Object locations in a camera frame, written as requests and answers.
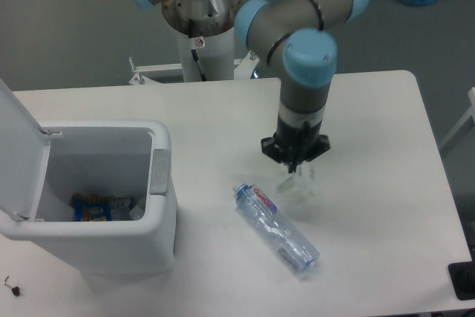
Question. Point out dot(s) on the clear plastic water bottle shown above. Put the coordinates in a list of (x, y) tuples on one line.
[(279, 232)]

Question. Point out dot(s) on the small metal hex key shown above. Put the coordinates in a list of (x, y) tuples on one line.
[(5, 282)]

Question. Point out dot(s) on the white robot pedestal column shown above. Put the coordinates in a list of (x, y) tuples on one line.
[(207, 58)]

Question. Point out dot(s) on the black device at table edge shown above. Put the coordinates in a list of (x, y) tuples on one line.
[(462, 278)]

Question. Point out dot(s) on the clear plastic scrap in bin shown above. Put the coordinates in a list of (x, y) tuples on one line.
[(138, 209)]

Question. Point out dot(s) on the white pedestal base frame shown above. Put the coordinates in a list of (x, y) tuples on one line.
[(249, 67)]

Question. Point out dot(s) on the blue snack packet in bin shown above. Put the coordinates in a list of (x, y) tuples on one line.
[(101, 208)]

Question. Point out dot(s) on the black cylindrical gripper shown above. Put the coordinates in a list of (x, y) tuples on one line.
[(292, 146)]

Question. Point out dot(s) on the white furniture frame right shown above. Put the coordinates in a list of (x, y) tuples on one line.
[(460, 129)]

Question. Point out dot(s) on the white open trash can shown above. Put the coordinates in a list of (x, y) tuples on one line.
[(45, 162)]

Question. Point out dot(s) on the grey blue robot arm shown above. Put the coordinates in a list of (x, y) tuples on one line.
[(290, 38)]

